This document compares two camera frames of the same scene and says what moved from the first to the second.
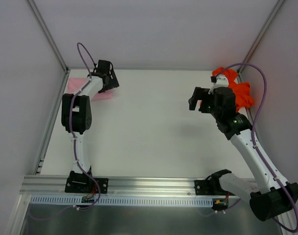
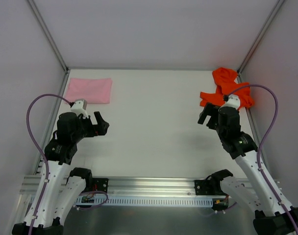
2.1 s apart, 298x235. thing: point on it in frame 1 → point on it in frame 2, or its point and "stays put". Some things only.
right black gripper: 196,98 → 210,118
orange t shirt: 242,90 stays put
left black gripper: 111,82 → 97,126
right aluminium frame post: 271,18 stays put
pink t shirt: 75,84 stays put
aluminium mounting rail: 53,186 stays put
